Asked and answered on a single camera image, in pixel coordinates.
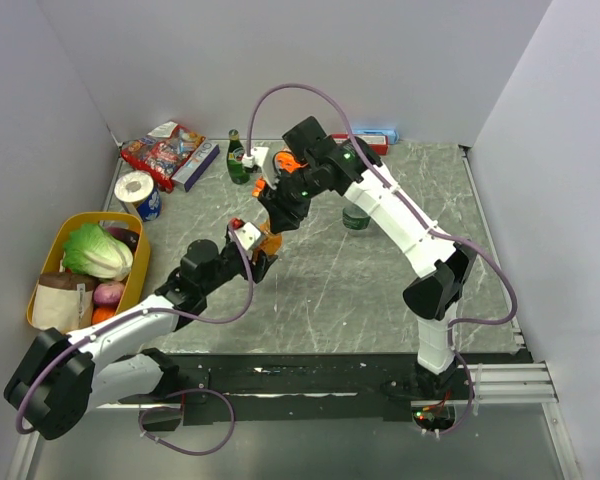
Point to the orange juice bottle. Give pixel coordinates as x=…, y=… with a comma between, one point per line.
x=270, y=243

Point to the toilet paper roll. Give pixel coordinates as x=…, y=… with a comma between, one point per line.
x=138, y=195

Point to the dark purple eggplant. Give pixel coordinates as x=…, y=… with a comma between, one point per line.
x=126, y=236

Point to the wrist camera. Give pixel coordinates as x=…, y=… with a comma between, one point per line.
x=261, y=158
x=246, y=234

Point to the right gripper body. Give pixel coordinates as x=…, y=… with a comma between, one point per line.
x=295, y=191

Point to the red flat box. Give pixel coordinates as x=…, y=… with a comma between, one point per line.
x=378, y=143

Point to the green glass bottle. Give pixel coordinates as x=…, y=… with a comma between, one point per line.
x=235, y=153

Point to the red snack bag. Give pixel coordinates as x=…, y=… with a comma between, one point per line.
x=162, y=152

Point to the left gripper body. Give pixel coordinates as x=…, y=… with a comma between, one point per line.
x=231, y=263

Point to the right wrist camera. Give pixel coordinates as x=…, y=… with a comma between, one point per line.
x=261, y=158

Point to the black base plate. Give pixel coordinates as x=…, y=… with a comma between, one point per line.
x=277, y=387

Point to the blue flat box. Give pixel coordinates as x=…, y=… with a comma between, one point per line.
x=391, y=135

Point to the plastic cabbage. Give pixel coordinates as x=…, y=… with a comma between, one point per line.
x=91, y=250

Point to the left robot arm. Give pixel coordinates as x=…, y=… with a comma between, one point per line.
x=60, y=375

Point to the clear plastic bottle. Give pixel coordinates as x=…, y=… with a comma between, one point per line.
x=355, y=218

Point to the white purple box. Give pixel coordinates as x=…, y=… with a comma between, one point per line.
x=191, y=171

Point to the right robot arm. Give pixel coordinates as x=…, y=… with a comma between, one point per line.
x=312, y=163

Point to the orange fruit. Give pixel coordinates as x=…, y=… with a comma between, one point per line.
x=102, y=314

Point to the red onion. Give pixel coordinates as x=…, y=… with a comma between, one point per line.
x=108, y=294

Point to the yellow basket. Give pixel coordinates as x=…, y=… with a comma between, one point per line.
x=135, y=279

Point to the orange snack box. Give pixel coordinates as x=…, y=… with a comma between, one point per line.
x=285, y=162

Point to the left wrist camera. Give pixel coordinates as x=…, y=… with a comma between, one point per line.
x=246, y=234

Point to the brown paper bag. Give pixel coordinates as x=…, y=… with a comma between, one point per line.
x=64, y=301

